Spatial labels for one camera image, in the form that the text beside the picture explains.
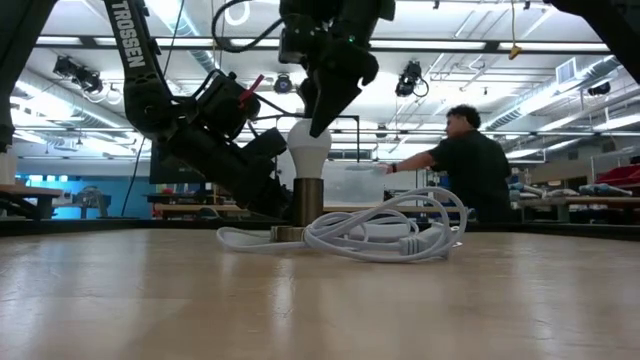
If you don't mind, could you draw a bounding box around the white lightbulb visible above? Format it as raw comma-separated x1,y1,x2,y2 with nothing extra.
286,117,333,180

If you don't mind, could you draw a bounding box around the black computer monitor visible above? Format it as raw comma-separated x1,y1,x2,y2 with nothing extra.
148,143,202,186

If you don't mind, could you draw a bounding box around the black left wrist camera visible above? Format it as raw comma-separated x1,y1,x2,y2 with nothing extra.
196,71,263,140

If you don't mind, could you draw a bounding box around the long wooden workbench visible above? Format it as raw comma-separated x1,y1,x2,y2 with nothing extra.
153,203,469,222

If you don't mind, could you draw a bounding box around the silver ventilation duct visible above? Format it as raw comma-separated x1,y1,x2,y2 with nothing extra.
144,0,236,76

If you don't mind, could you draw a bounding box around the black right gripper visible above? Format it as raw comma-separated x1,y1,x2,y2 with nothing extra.
277,0,397,139

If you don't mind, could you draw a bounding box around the wooden workbench with tools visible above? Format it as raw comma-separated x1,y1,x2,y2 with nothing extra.
512,195,640,225

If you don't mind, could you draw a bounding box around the white power cord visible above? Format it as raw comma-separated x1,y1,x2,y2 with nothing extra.
215,185,469,264

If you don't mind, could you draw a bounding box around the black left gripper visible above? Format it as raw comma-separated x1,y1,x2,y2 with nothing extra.
158,116,295,222

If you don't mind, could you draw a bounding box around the black ceiling camera with cable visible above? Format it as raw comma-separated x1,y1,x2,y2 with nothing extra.
394,60,431,99

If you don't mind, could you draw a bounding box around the white cable ring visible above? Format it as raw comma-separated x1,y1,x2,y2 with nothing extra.
223,0,251,28

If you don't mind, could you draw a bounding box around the round black ceiling camera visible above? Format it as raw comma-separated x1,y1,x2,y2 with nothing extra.
273,73,294,96

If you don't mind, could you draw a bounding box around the clear plastic bin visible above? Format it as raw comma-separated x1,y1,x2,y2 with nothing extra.
321,160,390,208

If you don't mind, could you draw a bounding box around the wooden table with black legs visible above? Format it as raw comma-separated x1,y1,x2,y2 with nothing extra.
0,183,65,222

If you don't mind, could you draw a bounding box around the brass lamp base with socket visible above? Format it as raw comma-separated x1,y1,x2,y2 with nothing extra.
270,176,327,244

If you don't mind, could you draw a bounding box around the red storage bin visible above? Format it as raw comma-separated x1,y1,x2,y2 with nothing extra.
594,164,640,189

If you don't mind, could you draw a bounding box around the hanging cord with yellow plug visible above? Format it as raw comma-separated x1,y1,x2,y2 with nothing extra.
508,0,524,62

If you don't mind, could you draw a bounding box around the person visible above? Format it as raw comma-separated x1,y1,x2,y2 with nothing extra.
377,103,515,224

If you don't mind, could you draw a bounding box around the dark right arm cable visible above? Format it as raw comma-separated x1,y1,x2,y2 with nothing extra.
210,0,287,55

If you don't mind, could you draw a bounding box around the hanging yellow cable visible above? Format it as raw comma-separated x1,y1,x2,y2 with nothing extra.
210,0,225,206

